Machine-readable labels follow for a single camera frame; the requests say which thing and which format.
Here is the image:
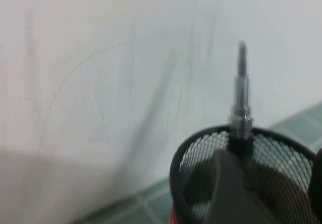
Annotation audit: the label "black mesh pen holder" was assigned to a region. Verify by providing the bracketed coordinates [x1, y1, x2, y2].
[169, 124, 322, 224]

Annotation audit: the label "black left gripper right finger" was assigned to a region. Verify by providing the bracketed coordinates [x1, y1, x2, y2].
[308, 147, 322, 224]

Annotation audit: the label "black precision screwdriver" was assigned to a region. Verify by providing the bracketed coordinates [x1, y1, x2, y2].
[227, 40, 254, 157]

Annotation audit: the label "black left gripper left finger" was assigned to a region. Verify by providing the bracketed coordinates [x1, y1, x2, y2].
[210, 148, 280, 224]

